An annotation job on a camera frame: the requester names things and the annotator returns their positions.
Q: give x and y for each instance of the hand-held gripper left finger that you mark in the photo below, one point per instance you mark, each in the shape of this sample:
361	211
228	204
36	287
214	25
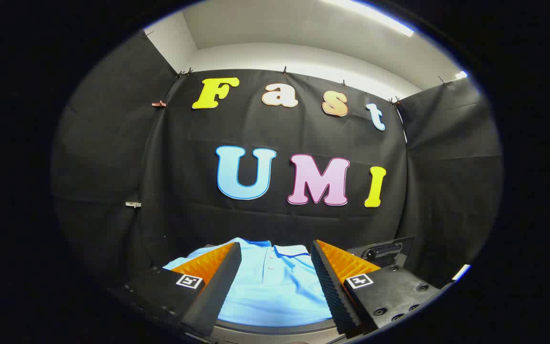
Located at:
217	286

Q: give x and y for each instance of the copper clip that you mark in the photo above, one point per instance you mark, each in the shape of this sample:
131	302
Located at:
159	103

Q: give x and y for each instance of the silver clip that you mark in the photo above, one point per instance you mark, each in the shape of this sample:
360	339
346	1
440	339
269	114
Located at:
133	204

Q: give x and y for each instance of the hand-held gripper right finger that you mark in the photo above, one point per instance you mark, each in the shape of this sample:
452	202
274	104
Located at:
330	286

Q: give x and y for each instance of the light blue polo shirt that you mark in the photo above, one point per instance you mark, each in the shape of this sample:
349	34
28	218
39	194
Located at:
275	291

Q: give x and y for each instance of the dark washing machine lid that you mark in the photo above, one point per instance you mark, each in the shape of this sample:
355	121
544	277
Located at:
385	251

